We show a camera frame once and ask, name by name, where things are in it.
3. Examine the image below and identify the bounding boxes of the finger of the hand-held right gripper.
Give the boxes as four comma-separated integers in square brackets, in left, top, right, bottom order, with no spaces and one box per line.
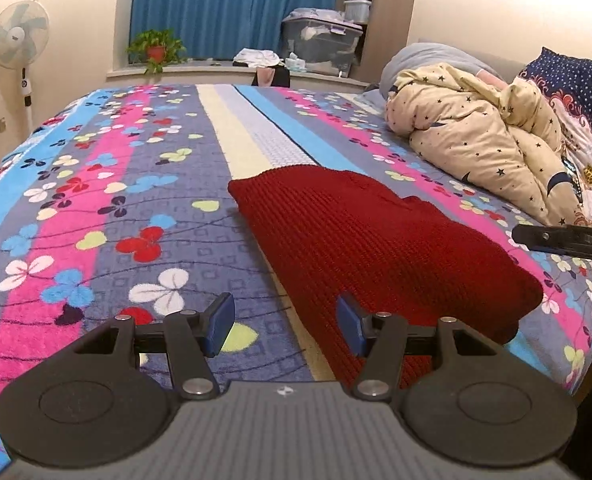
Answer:
[512,224,592,261]

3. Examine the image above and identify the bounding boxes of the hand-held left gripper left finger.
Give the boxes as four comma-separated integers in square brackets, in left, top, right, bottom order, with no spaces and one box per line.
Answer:
[51,292,235,402]

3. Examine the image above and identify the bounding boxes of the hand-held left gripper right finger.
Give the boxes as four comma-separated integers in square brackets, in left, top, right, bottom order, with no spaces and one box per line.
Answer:
[337,294,519,402]

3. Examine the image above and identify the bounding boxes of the red knitted sweater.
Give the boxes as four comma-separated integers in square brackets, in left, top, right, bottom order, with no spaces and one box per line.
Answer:
[227,164,544,391]

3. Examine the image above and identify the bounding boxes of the white crumpled clothes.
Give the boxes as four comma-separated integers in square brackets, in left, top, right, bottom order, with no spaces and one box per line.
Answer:
[233,48,281,67]

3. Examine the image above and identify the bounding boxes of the star print cream duvet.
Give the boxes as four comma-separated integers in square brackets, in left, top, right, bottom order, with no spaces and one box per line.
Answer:
[385,62,584,226]

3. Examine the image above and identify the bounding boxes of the navy dotted printed pillow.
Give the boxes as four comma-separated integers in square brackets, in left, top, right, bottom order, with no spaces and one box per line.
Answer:
[516,47,592,231]

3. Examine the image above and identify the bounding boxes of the floral striped bed blanket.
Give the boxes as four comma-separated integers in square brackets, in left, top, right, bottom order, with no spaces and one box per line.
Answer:
[0,82,592,471]

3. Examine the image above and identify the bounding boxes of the grey pillow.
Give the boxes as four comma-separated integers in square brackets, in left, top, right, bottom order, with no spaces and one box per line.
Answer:
[380,42,501,98]

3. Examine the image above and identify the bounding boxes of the potted green plant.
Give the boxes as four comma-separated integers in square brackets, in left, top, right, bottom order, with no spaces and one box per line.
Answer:
[127,30,187,75]

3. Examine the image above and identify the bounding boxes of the clear plastic storage bin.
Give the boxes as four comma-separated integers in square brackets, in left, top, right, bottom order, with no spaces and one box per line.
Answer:
[282,14,364,78]

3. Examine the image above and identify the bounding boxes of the white storage box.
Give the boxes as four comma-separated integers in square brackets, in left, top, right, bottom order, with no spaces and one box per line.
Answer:
[344,0,371,23]

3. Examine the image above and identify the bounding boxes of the blue curtain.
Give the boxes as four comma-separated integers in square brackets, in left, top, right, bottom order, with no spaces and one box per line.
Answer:
[130,0,341,63]

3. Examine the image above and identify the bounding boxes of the white standing fan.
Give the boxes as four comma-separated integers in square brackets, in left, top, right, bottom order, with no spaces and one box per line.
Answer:
[0,1,51,133]

